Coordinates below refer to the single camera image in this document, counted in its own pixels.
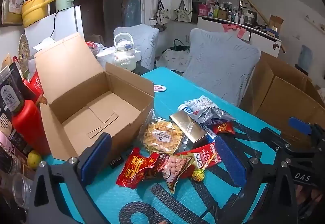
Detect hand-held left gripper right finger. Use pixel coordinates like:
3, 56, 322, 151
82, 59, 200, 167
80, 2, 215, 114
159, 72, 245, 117
214, 135, 299, 224

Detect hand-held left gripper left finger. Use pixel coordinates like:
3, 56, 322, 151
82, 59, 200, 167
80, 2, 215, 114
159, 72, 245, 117
28, 133, 113, 224

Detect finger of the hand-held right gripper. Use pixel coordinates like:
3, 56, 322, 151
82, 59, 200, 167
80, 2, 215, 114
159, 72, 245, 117
288, 117, 325, 148
259, 127, 295, 161

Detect red packet with white label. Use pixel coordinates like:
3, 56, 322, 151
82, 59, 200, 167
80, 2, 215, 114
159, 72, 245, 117
175, 143, 222, 171

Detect small red candy packet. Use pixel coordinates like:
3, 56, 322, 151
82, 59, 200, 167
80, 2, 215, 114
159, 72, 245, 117
212, 122, 235, 135

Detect yellow lollipop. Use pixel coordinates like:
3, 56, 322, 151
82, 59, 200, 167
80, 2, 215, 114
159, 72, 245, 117
190, 153, 216, 182

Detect red and yellow snack packet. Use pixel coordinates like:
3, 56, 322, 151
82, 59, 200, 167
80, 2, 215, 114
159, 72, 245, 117
116, 147, 159, 190

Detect silver foil snack packet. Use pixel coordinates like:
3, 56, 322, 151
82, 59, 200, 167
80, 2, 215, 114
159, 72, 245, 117
194, 107, 236, 125

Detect white doodle-print bread packet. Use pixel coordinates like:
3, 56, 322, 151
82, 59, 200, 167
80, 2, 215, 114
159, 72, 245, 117
185, 95, 219, 115

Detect blue tablet tube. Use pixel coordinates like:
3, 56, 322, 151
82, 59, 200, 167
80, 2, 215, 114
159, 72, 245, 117
177, 103, 216, 142

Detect round waffle packet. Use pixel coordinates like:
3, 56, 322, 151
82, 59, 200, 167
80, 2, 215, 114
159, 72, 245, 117
138, 110, 188, 156

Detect large brown cardboard box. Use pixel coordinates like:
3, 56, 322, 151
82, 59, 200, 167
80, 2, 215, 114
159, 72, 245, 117
241, 51, 325, 143

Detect teal bubble mat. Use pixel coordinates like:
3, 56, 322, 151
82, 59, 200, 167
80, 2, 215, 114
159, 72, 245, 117
42, 66, 282, 224

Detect yellow lemon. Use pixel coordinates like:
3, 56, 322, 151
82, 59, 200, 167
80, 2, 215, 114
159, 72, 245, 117
27, 150, 42, 170

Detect pale blue water jug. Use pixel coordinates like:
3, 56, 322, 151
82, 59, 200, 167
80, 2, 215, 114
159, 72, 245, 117
299, 45, 313, 72

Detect red bottle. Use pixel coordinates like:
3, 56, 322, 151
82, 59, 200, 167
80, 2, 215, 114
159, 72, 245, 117
11, 99, 51, 156

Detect clear glass jar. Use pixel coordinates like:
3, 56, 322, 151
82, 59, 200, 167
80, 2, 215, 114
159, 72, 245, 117
11, 173, 35, 208

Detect grey covered chair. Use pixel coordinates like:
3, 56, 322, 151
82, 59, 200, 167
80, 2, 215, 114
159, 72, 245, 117
183, 28, 261, 108
113, 23, 160, 71

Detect dark snack bags at left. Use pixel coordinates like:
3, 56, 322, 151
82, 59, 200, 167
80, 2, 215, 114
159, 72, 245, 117
0, 110, 33, 176

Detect red gift packet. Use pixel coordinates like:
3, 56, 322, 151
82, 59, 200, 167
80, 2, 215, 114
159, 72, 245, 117
23, 70, 47, 102

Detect white paper roll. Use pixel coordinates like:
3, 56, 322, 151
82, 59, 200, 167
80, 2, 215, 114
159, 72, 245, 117
96, 51, 116, 69

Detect small cardboard box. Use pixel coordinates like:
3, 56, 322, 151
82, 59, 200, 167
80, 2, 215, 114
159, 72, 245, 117
268, 15, 284, 34

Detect white cabinet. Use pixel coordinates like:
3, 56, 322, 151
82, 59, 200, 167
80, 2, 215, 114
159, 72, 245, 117
197, 15, 282, 58

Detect cream cartoon kettle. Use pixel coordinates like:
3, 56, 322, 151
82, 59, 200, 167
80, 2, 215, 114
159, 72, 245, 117
113, 33, 138, 72

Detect black tea packet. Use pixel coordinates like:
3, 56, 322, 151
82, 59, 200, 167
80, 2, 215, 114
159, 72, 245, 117
0, 61, 24, 115

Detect clear cup with red contents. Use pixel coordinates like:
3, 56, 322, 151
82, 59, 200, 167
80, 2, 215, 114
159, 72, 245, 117
85, 41, 104, 58

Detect pink cloth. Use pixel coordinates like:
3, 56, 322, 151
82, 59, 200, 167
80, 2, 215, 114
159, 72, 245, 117
222, 23, 246, 39

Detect floral floor bag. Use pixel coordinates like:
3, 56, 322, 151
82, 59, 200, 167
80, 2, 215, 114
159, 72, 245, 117
156, 39, 191, 73

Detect round woven plate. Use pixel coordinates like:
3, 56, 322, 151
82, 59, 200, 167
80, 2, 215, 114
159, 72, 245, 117
18, 33, 31, 79

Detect group of bottles and jars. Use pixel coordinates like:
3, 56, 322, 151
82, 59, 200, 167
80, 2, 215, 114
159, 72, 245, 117
198, 0, 257, 27

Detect white refrigerator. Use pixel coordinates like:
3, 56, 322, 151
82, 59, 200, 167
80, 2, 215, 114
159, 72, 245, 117
24, 5, 84, 57

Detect dark brown door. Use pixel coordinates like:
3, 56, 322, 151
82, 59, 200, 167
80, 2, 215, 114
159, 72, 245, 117
74, 0, 106, 36

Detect blue plastic-wrapped bundle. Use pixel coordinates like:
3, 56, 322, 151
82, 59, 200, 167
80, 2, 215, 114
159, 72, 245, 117
122, 0, 143, 27

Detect canvas tote bag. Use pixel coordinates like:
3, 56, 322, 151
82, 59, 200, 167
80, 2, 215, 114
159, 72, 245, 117
155, 0, 170, 25

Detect yellow pot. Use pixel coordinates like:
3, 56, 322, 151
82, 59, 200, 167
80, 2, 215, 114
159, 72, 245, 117
21, 0, 59, 28

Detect wooden wall rail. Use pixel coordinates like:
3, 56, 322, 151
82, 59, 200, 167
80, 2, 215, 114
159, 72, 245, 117
306, 17, 325, 31

